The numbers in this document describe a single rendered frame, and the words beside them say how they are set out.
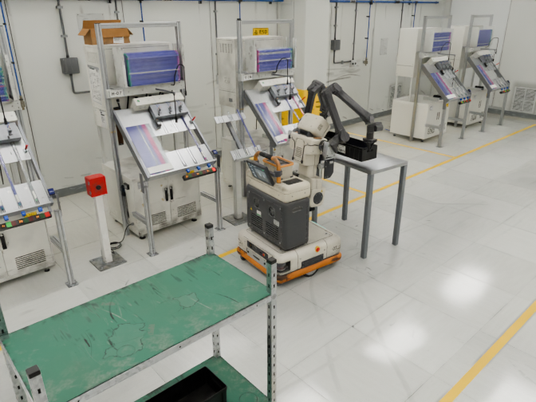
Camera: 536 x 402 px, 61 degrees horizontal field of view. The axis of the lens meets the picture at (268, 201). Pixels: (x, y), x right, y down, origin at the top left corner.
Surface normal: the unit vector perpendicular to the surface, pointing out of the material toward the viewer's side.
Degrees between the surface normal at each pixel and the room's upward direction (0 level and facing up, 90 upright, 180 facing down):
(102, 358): 0
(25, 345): 0
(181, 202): 90
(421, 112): 90
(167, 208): 90
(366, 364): 0
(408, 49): 90
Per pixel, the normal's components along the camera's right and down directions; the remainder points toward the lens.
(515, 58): -0.74, 0.26
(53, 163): 0.67, 0.29
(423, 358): 0.00, -0.92
